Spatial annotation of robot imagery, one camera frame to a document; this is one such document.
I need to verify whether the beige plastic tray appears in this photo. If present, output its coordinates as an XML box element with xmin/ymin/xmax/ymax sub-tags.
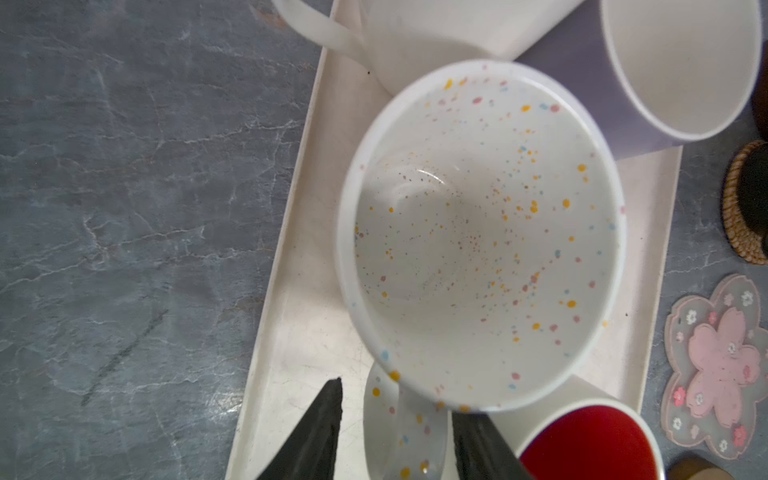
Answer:
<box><xmin>226</xmin><ymin>51</ymin><xmax>682</xmax><ymax>479</ymax></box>

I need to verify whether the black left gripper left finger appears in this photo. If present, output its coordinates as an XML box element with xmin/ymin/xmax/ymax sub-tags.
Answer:
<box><xmin>257</xmin><ymin>378</ymin><xmax>343</xmax><ymax>480</ymax></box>

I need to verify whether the dark brown round coaster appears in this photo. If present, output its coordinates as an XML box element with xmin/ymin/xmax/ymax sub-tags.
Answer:
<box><xmin>751</xmin><ymin>40</ymin><xmax>768</xmax><ymax>141</ymax></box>

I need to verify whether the pink flower shaped coaster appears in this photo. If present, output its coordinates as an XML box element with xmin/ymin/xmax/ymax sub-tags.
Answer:
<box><xmin>660</xmin><ymin>274</ymin><xmax>767</xmax><ymax>460</ymax></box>

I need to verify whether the white mug red inside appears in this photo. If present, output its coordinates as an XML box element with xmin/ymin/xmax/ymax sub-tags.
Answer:
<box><xmin>491</xmin><ymin>376</ymin><xmax>666</xmax><ymax>479</ymax></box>

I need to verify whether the white speckled mug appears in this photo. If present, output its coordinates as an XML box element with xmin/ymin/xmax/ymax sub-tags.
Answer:
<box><xmin>334</xmin><ymin>60</ymin><xmax>627</xmax><ymax>479</ymax></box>

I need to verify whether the rattan woven round coaster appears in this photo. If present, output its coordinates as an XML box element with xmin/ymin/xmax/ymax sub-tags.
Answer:
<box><xmin>721</xmin><ymin>140</ymin><xmax>767</xmax><ymax>266</ymax></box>

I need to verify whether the plain white mug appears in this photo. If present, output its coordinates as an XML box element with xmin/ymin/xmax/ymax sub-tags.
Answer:
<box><xmin>273</xmin><ymin>0</ymin><xmax>580</xmax><ymax>95</ymax></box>

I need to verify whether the white grey mug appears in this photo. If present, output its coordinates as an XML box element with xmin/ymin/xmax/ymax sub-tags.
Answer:
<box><xmin>518</xmin><ymin>0</ymin><xmax>763</xmax><ymax>159</ymax></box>

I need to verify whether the light brown cork coaster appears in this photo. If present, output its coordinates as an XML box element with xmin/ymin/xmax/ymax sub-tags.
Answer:
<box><xmin>667</xmin><ymin>456</ymin><xmax>734</xmax><ymax>480</ymax></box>

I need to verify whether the black mug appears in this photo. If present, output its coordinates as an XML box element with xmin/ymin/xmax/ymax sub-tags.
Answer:
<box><xmin>738</xmin><ymin>157</ymin><xmax>767</xmax><ymax>255</ymax></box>

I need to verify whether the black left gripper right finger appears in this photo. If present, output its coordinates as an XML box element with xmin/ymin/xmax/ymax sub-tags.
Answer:
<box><xmin>452</xmin><ymin>412</ymin><xmax>534</xmax><ymax>480</ymax></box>

